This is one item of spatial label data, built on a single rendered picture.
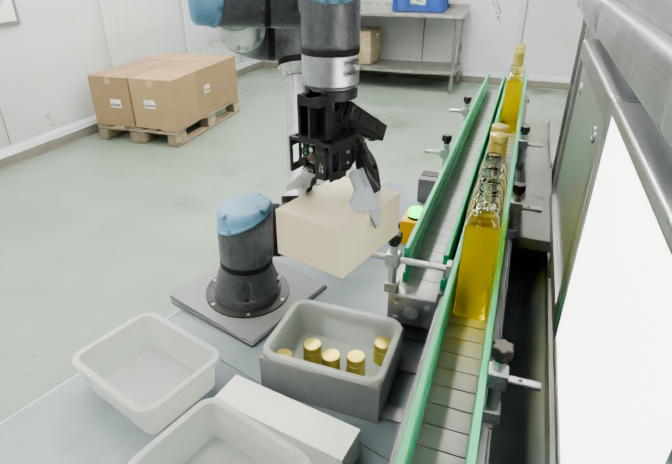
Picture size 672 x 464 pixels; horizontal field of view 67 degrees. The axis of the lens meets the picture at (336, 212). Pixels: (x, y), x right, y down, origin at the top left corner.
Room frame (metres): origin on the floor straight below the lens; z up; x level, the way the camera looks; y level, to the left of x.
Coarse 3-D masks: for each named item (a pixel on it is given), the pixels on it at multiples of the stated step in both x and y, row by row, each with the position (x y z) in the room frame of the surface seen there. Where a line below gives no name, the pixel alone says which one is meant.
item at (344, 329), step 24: (288, 312) 0.79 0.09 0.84; (312, 312) 0.81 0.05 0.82; (336, 312) 0.80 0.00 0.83; (360, 312) 0.79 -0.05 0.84; (288, 336) 0.76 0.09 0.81; (312, 336) 0.80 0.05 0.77; (336, 336) 0.79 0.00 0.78; (360, 336) 0.77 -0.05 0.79; (384, 336) 0.76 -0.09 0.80; (288, 360) 0.66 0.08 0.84; (384, 360) 0.66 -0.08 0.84
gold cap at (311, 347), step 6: (306, 342) 0.73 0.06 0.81; (312, 342) 0.73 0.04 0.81; (318, 342) 0.73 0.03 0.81; (306, 348) 0.72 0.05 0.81; (312, 348) 0.72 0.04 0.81; (318, 348) 0.72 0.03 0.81; (306, 354) 0.72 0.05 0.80; (312, 354) 0.71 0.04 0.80; (318, 354) 0.72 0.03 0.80; (306, 360) 0.71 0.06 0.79; (312, 360) 0.71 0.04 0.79; (318, 360) 0.72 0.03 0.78
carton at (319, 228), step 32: (320, 192) 0.72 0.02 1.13; (352, 192) 0.72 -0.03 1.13; (384, 192) 0.72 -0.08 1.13; (288, 224) 0.65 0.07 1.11; (320, 224) 0.62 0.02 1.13; (352, 224) 0.62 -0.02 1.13; (384, 224) 0.69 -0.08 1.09; (288, 256) 0.65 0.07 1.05; (320, 256) 0.62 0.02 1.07; (352, 256) 0.62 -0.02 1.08
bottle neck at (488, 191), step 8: (488, 176) 0.75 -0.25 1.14; (480, 184) 0.74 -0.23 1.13; (488, 184) 0.73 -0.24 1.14; (496, 184) 0.73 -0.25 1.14; (480, 192) 0.74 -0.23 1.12; (488, 192) 0.73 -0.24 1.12; (496, 192) 0.73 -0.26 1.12; (480, 200) 0.74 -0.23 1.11; (488, 200) 0.73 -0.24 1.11; (488, 208) 0.73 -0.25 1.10
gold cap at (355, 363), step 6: (348, 354) 0.70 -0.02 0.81; (354, 354) 0.70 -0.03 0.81; (360, 354) 0.70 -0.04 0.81; (348, 360) 0.69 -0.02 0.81; (354, 360) 0.68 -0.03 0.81; (360, 360) 0.68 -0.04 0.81; (348, 366) 0.69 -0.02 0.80; (354, 366) 0.68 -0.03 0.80; (360, 366) 0.68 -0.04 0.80; (354, 372) 0.68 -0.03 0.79; (360, 372) 0.68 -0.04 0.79
